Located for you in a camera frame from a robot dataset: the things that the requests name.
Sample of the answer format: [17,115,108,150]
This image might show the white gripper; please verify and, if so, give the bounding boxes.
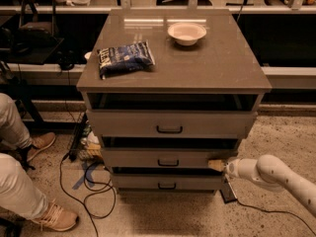
[208,158,245,178]

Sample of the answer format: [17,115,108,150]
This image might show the blue chip bag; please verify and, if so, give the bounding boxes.
[97,41,155,79]

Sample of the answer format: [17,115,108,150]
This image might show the person's leg beige trousers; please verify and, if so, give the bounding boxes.
[0,93,32,149]
[0,153,48,220]

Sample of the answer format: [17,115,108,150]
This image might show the white bowl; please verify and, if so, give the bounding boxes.
[168,23,206,46]

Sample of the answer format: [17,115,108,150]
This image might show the black bag on shelf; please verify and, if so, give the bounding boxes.
[17,0,57,47]

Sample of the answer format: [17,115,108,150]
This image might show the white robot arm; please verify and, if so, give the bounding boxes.
[208,154,316,216]

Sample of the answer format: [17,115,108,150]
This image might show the person's upper leg beige trousers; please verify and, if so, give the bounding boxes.
[0,93,32,149]

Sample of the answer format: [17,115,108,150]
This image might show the black headphones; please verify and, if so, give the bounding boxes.
[56,50,75,71]

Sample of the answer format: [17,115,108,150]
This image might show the tan sneaker lower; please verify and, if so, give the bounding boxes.
[33,201,79,232]

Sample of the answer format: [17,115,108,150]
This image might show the grey drawer cabinet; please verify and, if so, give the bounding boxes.
[76,9,274,195]

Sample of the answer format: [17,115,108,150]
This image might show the black floor cable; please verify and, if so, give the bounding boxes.
[58,152,118,237]

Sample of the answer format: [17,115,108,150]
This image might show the black cable right floor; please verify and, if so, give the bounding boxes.
[219,178,316,237]

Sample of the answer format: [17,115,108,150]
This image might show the black strap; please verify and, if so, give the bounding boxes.
[18,145,37,172]

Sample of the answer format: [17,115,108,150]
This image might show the grey drawer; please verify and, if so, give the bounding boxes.
[87,110,257,139]
[102,137,241,168]
[112,167,223,191]

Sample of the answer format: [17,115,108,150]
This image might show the tan shoe upper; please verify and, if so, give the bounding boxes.
[27,132,56,162]

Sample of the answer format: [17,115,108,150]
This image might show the person's lower leg beige trousers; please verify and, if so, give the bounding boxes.
[0,153,48,220]

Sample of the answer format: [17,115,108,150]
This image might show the wire basket with items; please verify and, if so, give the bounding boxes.
[68,114,103,162]

